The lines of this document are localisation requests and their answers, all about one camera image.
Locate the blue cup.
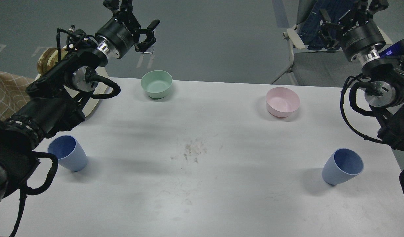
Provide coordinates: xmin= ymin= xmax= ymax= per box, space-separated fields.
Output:
xmin=47 ymin=135 xmax=88 ymax=171
xmin=322 ymin=148 xmax=364 ymax=185

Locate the blue denim jacket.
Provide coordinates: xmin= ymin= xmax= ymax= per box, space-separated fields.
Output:
xmin=296 ymin=0 xmax=356 ymax=51

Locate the green bowl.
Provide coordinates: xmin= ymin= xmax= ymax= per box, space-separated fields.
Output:
xmin=140 ymin=70 xmax=173 ymax=99

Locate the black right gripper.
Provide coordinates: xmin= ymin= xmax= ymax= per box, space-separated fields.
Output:
xmin=318 ymin=0 xmax=389 ymax=62

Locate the brown checkered cloth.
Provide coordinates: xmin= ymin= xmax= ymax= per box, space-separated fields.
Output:
xmin=0 ymin=71 xmax=34 ymax=120

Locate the back toast slice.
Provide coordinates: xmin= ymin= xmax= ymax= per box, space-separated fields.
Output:
xmin=37 ymin=48 xmax=67 ymax=75

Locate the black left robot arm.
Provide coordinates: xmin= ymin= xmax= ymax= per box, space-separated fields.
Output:
xmin=0 ymin=0 xmax=160 ymax=212

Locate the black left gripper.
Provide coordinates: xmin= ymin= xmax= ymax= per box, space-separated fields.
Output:
xmin=95 ymin=4 xmax=161 ymax=59

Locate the grey office chair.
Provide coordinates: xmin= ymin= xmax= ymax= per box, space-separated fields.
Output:
xmin=270 ymin=0 xmax=393 ymax=87

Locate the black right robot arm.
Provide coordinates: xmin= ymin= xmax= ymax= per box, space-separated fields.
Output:
xmin=318 ymin=0 xmax=404 ymax=151

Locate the cream toaster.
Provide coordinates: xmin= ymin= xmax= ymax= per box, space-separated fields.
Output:
xmin=41 ymin=66 xmax=109 ymax=118

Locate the pink bowl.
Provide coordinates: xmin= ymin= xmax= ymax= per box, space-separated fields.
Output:
xmin=266 ymin=87 xmax=301 ymax=118

